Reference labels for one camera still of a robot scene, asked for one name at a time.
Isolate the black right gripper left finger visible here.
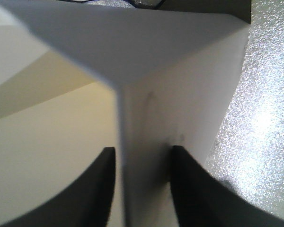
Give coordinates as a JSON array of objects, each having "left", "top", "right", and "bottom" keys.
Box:
[{"left": 5, "top": 147, "right": 115, "bottom": 227}]

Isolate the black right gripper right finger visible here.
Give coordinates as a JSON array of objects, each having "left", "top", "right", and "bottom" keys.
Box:
[{"left": 170, "top": 146, "right": 284, "bottom": 227}]

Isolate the white plastic trash bin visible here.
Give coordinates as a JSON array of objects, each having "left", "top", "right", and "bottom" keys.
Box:
[{"left": 0, "top": 0, "right": 251, "bottom": 227}]

